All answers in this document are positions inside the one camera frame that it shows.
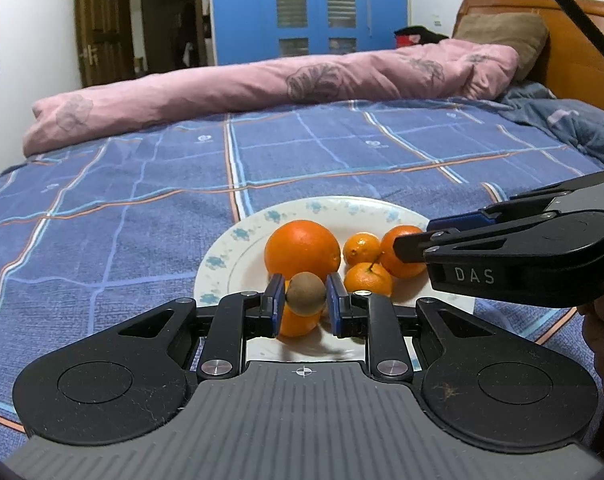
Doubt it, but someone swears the large orange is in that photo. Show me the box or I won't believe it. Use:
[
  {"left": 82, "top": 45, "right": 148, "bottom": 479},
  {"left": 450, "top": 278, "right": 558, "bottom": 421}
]
[{"left": 264, "top": 220, "right": 342, "bottom": 281}]

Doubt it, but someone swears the wooden door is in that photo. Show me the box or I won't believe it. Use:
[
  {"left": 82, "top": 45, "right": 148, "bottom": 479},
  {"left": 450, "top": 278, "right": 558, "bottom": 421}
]
[{"left": 74, "top": 0, "right": 135, "bottom": 88}]

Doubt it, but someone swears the blue wardrobe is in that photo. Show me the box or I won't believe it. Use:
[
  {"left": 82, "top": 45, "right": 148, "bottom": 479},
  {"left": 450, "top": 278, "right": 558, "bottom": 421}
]
[{"left": 209, "top": 0, "right": 410, "bottom": 66}]

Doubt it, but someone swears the blue denim garment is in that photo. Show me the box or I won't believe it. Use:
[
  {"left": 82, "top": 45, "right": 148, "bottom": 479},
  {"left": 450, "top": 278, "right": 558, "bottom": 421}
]
[{"left": 499, "top": 82, "right": 604, "bottom": 172}]

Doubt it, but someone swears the brown pillow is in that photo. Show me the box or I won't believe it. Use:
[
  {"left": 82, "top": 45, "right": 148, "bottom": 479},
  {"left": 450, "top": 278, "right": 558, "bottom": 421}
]
[{"left": 452, "top": 12, "right": 549, "bottom": 83}]

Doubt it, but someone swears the small mandarin orange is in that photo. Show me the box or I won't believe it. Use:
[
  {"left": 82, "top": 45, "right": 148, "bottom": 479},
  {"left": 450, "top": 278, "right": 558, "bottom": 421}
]
[
  {"left": 379, "top": 225, "right": 429, "bottom": 280},
  {"left": 344, "top": 255, "right": 393, "bottom": 298},
  {"left": 278, "top": 280, "right": 323, "bottom": 338},
  {"left": 343, "top": 232, "right": 383, "bottom": 267}
]

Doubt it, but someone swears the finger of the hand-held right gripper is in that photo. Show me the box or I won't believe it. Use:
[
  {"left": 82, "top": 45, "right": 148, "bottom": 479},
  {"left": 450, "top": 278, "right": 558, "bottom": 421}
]
[
  {"left": 393, "top": 209, "right": 569, "bottom": 264},
  {"left": 428, "top": 194, "right": 574, "bottom": 232}
]

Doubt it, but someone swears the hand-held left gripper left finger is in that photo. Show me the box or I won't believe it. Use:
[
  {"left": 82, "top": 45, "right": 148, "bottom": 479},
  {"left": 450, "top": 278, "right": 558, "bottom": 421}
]
[{"left": 116, "top": 274, "right": 287, "bottom": 380}]

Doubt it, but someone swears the pink quilt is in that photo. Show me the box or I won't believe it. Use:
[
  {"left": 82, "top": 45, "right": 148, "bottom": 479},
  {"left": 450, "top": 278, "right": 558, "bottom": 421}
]
[{"left": 22, "top": 39, "right": 520, "bottom": 157}]

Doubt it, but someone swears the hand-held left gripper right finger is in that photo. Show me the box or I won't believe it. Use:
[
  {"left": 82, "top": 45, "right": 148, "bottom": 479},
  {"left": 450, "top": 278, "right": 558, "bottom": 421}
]
[{"left": 326, "top": 272, "right": 488, "bottom": 380}]

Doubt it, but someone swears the white floral plate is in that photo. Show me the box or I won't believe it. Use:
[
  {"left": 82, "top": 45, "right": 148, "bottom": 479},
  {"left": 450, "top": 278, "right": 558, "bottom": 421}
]
[{"left": 194, "top": 196, "right": 478, "bottom": 361}]

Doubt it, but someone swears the red and black garment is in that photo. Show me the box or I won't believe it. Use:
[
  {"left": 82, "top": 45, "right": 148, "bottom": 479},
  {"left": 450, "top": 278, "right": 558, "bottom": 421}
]
[{"left": 394, "top": 25, "right": 450, "bottom": 49}]

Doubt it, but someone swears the blue plaid bed sheet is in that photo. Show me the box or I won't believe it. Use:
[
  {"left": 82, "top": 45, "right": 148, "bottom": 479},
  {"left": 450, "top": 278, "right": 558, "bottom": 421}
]
[{"left": 0, "top": 97, "right": 604, "bottom": 461}]

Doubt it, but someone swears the wooden headboard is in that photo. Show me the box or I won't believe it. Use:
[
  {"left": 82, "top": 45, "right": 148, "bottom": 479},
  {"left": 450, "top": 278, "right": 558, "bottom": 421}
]
[{"left": 454, "top": 0, "right": 604, "bottom": 121}]

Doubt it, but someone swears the brown longan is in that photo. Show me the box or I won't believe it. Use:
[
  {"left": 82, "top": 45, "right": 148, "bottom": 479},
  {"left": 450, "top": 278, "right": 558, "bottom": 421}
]
[{"left": 286, "top": 272, "right": 327, "bottom": 317}]

